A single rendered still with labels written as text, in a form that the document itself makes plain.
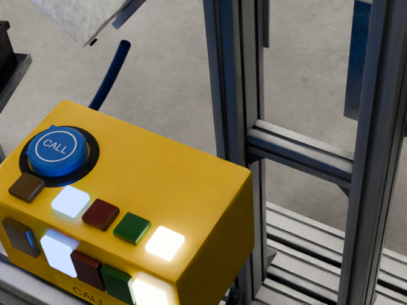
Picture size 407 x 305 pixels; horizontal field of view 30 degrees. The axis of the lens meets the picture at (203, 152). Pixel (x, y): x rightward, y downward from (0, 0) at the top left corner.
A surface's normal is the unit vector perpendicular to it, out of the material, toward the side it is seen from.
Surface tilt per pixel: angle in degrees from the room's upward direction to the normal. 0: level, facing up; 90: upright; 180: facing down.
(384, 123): 90
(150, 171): 0
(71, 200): 0
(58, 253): 90
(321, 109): 0
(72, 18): 55
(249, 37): 90
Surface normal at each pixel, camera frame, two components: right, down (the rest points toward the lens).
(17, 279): -0.07, -0.66
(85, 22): 0.04, 0.22
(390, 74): -0.50, 0.67
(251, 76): 0.86, 0.33
